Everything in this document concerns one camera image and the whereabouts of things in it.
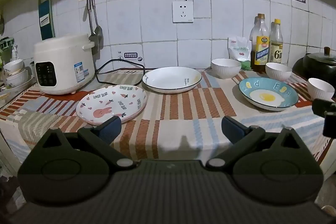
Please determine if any blue fried egg plate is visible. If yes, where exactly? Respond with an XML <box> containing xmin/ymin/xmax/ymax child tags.
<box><xmin>238</xmin><ymin>77</ymin><xmax>299</xmax><ymax>111</ymax></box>

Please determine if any white wall socket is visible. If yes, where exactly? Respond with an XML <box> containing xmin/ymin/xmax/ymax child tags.
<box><xmin>172</xmin><ymin>1</ymin><xmax>194</xmax><ymax>23</ymax></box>

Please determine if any white rice cooker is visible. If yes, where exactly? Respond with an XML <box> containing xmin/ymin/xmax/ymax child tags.
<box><xmin>34</xmin><ymin>34</ymin><xmax>95</xmax><ymax>95</ymax></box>

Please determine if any white black-rimmed plate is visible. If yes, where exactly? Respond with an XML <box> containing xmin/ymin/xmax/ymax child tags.
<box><xmin>142</xmin><ymin>67</ymin><xmax>202</xmax><ymax>94</ymax></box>

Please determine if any patterned ceramic bowl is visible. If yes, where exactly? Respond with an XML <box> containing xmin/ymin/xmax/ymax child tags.
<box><xmin>3</xmin><ymin>59</ymin><xmax>25</xmax><ymax>73</ymax></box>
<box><xmin>5</xmin><ymin>69</ymin><xmax>33</xmax><ymax>89</ymax></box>

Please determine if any clear vinegar bottle yellow cap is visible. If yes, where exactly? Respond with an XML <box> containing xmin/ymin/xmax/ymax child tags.
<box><xmin>270</xmin><ymin>19</ymin><xmax>284</xmax><ymax>65</ymax></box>

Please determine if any green plastic basket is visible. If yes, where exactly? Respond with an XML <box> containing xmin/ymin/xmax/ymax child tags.
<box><xmin>0</xmin><ymin>36</ymin><xmax>15</xmax><ymax>62</ymax></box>

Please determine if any white and green salt bag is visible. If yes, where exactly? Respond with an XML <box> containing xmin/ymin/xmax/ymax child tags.
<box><xmin>228</xmin><ymin>36</ymin><xmax>254</xmax><ymax>71</ymax></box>

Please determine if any black cooking pot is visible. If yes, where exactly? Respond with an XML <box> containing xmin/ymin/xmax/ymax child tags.
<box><xmin>292</xmin><ymin>56</ymin><xmax>336</xmax><ymax>88</ymax></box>

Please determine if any white ribbed bowl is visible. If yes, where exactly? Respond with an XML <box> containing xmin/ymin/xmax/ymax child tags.
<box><xmin>308</xmin><ymin>78</ymin><xmax>335</xmax><ymax>101</ymax></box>
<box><xmin>211</xmin><ymin>58</ymin><xmax>242</xmax><ymax>80</ymax></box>
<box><xmin>265</xmin><ymin>62</ymin><xmax>293</xmax><ymax>82</ymax></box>

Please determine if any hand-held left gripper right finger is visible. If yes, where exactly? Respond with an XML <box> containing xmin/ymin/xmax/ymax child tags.
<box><xmin>205</xmin><ymin>116</ymin><xmax>301</xmax><ymax>170</ymax></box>

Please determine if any cooking oil bottle yellow label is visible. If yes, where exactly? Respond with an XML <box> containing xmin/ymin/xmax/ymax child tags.
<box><xmin>249</xmin><ymin>13</ymin><xmax>271</xmax><ymax>73</ymax></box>

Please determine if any black pot lid wooden knob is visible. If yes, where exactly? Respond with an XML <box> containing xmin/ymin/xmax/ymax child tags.
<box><xmin>303</xmin><ymin>47</ymin><xmax>336</xmax><ymax>65</ymax></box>

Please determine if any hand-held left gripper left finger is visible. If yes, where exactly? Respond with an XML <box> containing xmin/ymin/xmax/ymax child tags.
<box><xmin>39</xmin><ymin>116</ymin><xmax>137</xmax><ymax>170</ymax></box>

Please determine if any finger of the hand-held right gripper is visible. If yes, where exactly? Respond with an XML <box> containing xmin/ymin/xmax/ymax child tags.
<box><xmin>312</xmin><ymin>98</ymin><xmax>336</xmax><ymax>117</ymax></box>
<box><xmin>323</xmin><ymin>112</ymin><xmax>336</xmax><ymax>139</ymax></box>

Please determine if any long wall sticker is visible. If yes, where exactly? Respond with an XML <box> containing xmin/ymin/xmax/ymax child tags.
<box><xmin>118</xmin><ymin>51</ymin><xmax>143</xmax><ymax>61</ymax></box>

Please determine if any pink rabbit print plate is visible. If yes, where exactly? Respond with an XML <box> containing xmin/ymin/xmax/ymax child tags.
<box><xmin>79</xmin><ymin>98</ymin><xmax>148</xmax><ymax>126</ymax></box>
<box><xmin>76</xmin><ymin>84</ymin><xmax>147</xmax><ymax>123</ymax></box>

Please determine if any black rice cooker cord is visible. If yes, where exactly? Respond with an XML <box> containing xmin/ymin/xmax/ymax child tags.
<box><xmin>94</xmin><ymin>59</ymin><xmax>146</xmax><ymax>84</ymax></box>

